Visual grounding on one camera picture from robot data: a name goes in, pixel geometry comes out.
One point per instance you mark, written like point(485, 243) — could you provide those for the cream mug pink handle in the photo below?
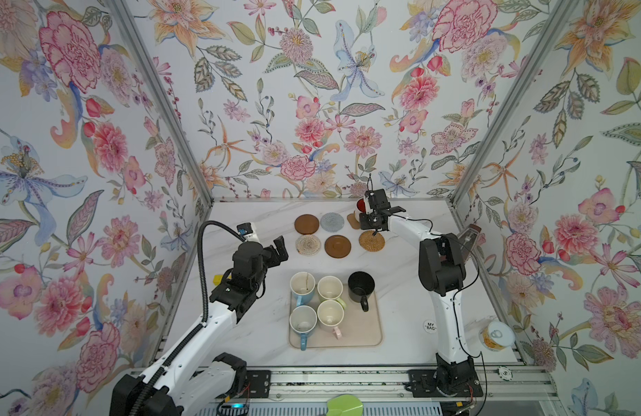
point(330, 315)

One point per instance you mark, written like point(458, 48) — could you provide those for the yellow white floral cup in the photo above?
point(497, 336)

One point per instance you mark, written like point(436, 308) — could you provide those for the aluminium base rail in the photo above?
point(389, 391)

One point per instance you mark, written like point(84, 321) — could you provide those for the brown wooden metronome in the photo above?
point(468, 240)

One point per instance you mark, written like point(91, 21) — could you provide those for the round wooden coaster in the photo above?
point(307, 224)

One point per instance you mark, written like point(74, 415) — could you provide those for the red and white mug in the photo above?
point(361, 208)

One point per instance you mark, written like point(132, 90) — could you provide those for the ridged brown wooden coaster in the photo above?
point(338, 246)

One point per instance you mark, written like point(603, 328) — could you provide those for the flower-shaped cork coaster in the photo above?
point(354, 221)

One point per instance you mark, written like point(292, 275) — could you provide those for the round woven rattan coaster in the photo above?
point(372, 241)

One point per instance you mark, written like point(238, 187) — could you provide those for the round white sticker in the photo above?
point(429, 326)

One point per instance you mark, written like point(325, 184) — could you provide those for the green round object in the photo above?
point(345, 405)

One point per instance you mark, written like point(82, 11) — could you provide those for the cream mug green handle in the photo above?
point(330, 288)

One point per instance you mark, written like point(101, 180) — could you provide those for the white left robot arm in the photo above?
point(195, 343)

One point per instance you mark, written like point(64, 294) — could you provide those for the blue mug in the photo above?
point(302, 286)
point(303, 321)

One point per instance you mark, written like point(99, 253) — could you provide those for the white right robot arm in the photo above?
point(441, 271)

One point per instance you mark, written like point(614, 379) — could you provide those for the grey-blue woven round coaster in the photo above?
point(332, 222)

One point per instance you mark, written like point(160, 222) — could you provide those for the beige rubber tray mat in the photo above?
point(358, 329)

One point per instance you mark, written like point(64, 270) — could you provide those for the multicolour stitched round coaster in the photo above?
point(308, 245)

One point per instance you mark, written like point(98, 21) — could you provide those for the black mug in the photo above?
point(361, 286)

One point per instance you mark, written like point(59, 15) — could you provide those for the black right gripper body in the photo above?
point(367, 221)

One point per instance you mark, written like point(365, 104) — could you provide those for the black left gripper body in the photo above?
point(268, 260)

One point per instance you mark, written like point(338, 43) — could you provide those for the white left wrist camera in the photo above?
point(248, 233)

